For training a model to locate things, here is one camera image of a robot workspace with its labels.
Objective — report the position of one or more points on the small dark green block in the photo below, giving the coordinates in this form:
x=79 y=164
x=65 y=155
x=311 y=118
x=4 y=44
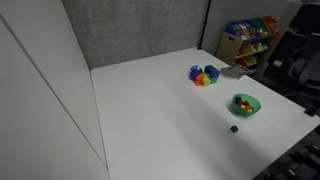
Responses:
x=234 y=129

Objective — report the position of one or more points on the green plastic bowl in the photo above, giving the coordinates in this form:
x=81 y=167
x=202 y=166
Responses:
x=253 y=102

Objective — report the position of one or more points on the colourful blocks in bowl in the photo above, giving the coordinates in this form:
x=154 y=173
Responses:
x=245 y=105

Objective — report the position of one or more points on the pile of colourful toy blocks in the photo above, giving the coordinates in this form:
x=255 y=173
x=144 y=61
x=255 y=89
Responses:
x=204 y=76

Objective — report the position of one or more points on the grey metal mounting plate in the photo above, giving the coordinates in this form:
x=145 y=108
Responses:
x=234 y=72

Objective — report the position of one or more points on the black vertical pole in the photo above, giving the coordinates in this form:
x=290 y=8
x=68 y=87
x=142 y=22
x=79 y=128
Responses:
x=203 y=29

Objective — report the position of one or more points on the toy shelf with coloured bins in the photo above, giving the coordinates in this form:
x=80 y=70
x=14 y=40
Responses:
x=249 y=42

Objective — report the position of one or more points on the black office chair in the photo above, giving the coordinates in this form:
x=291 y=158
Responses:
x=294 y=68

